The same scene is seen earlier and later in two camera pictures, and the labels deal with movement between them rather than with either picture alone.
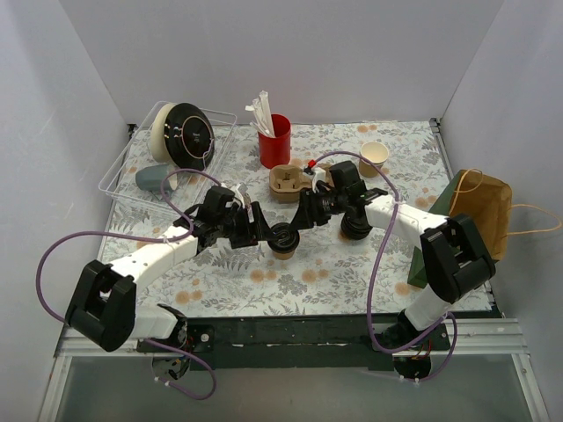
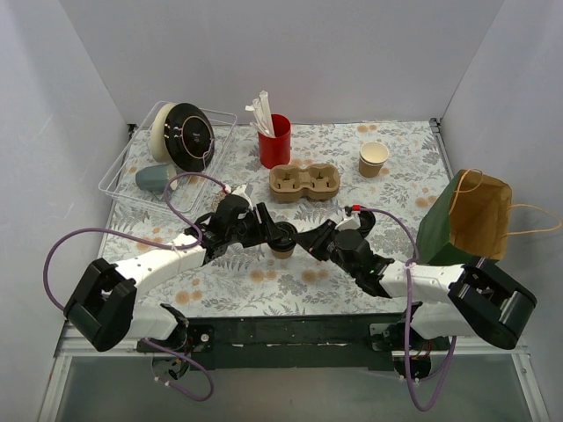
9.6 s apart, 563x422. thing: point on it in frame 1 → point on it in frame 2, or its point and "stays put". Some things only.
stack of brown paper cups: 375,151 stays put
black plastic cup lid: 284,237 stays put
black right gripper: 311,207 → 324,238
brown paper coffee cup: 282,256 stays put
